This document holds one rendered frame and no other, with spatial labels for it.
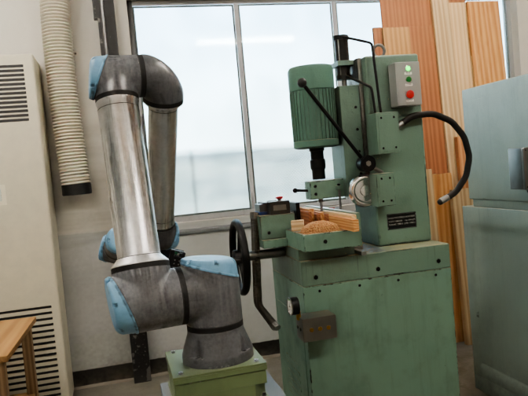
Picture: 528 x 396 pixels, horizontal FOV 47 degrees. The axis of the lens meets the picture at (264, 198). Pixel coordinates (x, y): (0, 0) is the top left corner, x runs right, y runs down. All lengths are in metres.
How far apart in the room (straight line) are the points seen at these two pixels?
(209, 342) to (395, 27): 2.72
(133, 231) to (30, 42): 2.17
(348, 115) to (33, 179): 1.64
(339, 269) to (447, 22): 2.26
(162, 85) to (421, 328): 1.29
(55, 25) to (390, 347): 2.29
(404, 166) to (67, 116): 1.79
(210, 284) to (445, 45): 2.78
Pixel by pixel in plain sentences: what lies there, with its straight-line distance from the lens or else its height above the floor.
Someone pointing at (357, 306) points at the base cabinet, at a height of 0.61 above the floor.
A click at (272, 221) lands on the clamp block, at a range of 2.25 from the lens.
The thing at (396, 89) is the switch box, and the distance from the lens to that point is 2.30.
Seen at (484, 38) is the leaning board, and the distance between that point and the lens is 4.15.
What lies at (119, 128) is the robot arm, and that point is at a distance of 1.62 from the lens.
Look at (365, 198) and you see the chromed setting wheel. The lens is 2.27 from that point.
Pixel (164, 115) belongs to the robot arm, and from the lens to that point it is 1.75.
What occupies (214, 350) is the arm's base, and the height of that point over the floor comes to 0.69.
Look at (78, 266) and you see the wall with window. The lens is 3.52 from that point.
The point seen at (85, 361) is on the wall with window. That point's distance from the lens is 3.63.
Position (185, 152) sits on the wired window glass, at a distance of 3.58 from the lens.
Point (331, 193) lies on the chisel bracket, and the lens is 2.33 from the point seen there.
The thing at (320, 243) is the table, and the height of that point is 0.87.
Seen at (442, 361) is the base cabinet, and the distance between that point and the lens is 2.41.
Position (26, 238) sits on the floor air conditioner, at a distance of 3.22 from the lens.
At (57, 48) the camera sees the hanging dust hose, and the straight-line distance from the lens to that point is 3.38.
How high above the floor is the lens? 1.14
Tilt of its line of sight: 3 degrees down
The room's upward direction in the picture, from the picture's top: 5 degrees counter-clockwise
